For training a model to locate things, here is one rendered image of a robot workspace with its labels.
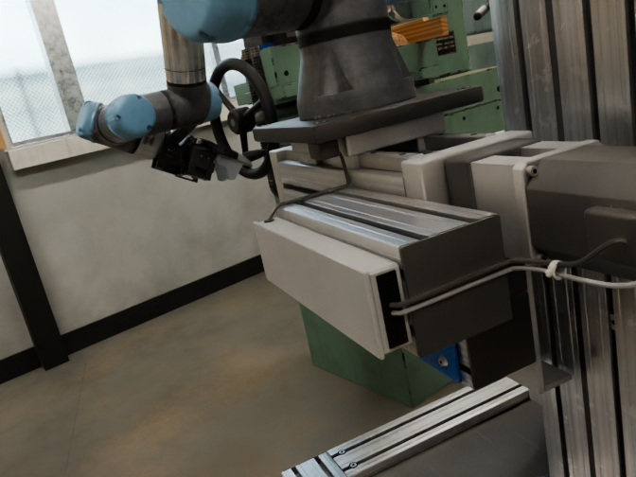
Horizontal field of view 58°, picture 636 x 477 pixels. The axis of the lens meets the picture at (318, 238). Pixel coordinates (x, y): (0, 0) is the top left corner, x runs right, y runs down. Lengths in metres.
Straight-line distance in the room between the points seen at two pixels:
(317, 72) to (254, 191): 2.22
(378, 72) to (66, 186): 1.99
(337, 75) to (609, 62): 0.29
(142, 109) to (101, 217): 1.56
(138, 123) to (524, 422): 0.86
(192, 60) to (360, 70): 0.47
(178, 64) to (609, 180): 0.83
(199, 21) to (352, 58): 0.18
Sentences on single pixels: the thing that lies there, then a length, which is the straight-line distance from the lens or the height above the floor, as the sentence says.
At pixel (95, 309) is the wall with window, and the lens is 2.64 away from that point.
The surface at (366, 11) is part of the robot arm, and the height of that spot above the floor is 0.93.
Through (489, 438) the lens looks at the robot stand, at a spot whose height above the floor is 0.21.
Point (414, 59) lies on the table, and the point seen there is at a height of 0.86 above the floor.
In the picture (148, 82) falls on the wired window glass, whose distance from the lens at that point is 2.78.
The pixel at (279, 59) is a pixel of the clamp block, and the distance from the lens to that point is 1.42.
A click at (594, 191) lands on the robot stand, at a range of 0.43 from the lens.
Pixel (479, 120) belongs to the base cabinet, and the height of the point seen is 0.67.
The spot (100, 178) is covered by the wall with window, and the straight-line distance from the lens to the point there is 2.59.
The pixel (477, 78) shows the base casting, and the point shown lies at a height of 0.78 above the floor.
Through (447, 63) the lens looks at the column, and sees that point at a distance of 1.75.
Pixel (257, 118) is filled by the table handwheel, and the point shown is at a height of 0.81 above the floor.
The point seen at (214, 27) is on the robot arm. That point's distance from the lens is 0.63.
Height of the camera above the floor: 0.86
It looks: 15 degrees down
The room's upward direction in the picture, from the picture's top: 12 degrees counter-clockwise
